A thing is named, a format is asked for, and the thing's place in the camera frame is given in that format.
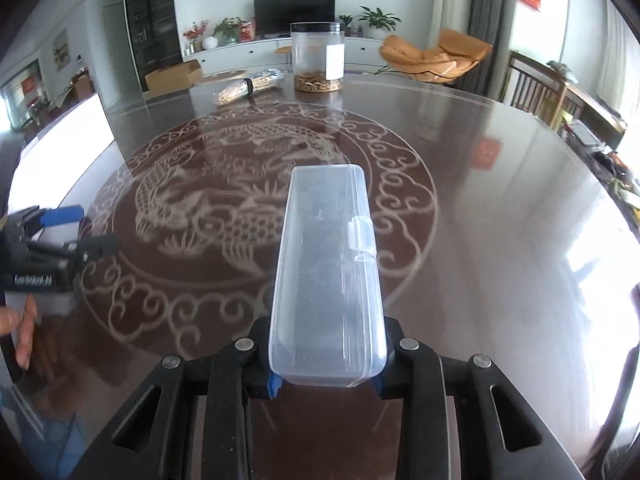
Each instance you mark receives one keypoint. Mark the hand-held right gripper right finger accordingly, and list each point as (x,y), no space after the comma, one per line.
(377,386)

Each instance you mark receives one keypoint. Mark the green potted plant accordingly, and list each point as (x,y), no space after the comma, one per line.
(227,30)

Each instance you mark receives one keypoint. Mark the wall picture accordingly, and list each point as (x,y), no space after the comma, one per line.
(60,49)

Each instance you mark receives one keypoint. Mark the red flower plant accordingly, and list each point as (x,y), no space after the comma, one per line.
(194,35)

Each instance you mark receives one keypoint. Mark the small potted plant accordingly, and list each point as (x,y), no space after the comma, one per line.
(346,24)

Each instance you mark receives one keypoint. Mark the grey curtain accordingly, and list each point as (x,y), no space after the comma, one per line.
(487,25)

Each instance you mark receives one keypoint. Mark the clear jar black lid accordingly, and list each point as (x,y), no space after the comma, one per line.
(317,55)

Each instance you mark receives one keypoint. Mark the person's left hand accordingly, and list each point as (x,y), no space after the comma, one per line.
(26,330)

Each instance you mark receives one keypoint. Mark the cardboard box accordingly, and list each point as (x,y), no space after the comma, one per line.
(172,77)

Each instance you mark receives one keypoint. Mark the cluttered side desk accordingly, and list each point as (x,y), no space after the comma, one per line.
(595,135)

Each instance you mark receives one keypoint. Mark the red packet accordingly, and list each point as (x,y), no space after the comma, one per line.
(247,31)

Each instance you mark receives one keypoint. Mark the orange lounge chair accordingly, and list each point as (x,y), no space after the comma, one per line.
(435,57)

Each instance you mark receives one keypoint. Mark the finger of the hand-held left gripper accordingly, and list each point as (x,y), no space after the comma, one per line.
(60,215)
(95,247)

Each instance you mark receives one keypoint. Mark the wooden chair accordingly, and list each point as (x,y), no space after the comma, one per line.
(537,90)

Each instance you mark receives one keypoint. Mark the wooden bench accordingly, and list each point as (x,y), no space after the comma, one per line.
(284,51)

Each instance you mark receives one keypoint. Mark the white vase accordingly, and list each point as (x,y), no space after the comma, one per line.
(209,43)

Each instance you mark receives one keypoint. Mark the black television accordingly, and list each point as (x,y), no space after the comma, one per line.
(295,12)

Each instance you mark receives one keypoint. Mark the cream patterned curtain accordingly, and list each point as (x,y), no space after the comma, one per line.
(450,0)

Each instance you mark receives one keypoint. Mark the white storage box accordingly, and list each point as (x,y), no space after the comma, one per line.
(75,145)

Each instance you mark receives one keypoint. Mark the white television cabinet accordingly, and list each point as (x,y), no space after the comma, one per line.
(240,57)

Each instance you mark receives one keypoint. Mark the dark bookshelf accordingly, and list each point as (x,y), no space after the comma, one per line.
(150,15)

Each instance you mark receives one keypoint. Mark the large leafy potted plant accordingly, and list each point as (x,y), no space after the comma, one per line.
(379,21)

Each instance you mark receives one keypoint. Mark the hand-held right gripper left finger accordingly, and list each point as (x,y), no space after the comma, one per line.
(274,386)

